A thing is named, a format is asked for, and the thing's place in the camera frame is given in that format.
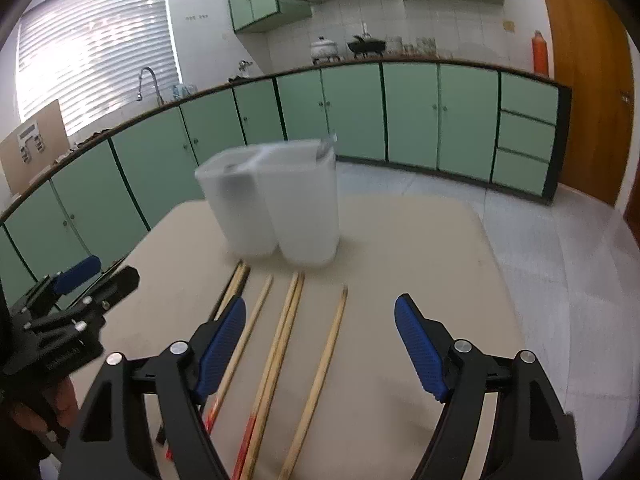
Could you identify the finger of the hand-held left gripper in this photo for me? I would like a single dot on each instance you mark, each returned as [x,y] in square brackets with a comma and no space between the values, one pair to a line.
[77,270]
[117,285]

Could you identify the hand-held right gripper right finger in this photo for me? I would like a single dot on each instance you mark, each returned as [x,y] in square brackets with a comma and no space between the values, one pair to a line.
[420,350]

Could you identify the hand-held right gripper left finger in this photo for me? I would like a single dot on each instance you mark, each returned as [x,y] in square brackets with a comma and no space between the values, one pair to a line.
[222,345]

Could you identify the white two-compartment utensil holder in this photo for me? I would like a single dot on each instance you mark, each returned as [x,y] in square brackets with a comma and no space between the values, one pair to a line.
[300,210]

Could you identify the person's left hand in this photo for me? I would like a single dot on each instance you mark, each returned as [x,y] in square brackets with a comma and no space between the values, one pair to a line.
[64,405]

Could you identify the brown cardboard sheet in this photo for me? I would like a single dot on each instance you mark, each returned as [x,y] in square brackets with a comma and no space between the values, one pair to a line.
[32,147]

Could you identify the bottles beside sink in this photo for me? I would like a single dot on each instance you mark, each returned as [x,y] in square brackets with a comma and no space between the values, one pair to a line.
[180,91]

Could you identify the chrome kitchen faucet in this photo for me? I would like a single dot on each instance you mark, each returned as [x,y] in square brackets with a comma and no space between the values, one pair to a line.
[145,71]

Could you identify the white window blinds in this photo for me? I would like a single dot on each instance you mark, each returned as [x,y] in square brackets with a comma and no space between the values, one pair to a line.
[95,45]

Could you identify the green base cabinets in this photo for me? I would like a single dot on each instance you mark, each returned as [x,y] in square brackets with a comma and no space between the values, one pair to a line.
[410,115]

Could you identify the steel kettle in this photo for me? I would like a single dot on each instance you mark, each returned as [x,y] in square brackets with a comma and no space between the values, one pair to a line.
[244,66]

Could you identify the patterned bowl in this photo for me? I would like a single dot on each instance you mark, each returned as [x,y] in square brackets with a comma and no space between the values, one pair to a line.
[425,46]

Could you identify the black wok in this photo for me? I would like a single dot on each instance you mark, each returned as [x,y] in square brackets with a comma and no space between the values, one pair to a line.
[367,47]

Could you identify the white lidded pot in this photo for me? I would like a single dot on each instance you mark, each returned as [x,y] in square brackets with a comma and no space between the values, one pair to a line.
[324,50]

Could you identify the wooden door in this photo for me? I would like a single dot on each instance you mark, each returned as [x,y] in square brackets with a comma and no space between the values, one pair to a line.
[585,85]

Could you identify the orange thermos flask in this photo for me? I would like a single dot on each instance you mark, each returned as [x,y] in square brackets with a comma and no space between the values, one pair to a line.
[539,55]

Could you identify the white wall outlets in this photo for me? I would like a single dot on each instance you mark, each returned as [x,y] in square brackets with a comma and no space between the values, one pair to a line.
[196,17]

